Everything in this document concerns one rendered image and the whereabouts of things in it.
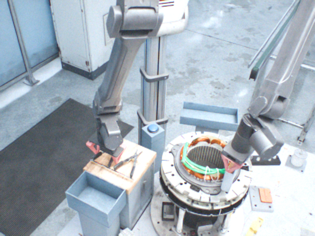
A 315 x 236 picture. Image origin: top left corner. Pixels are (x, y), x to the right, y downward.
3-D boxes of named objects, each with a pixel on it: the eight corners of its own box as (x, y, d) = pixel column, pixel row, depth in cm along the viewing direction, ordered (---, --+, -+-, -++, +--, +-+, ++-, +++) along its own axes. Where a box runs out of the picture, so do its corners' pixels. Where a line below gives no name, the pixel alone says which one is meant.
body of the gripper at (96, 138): (113, 154, 107) (113, 139, 102) (88, 143, 111) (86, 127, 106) (123, 142, 112) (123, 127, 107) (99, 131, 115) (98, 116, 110)
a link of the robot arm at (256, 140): (279, 100, 87) (260, 93, 82) (307, 130, 80) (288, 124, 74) (250, 131, 93) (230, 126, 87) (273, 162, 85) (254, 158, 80)
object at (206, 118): (227, 152, 162) (238, 108, 143) (226, 168, 154) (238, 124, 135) (177, 144, 164) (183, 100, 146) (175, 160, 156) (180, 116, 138)
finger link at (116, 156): (117, 172, 112) (116, 153, 106) (100, 164, 115) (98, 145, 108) (127, 159, 117) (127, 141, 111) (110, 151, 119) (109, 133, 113)
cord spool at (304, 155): (301, 170, 154) (306, 160, 149) (288, 165, 156) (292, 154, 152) (303, 161, 158) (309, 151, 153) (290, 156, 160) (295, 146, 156)
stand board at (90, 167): (128, 195, 109) (128, 190, 108) (83, 173, 116) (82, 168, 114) (156, 156, 123) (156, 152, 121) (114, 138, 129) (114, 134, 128)
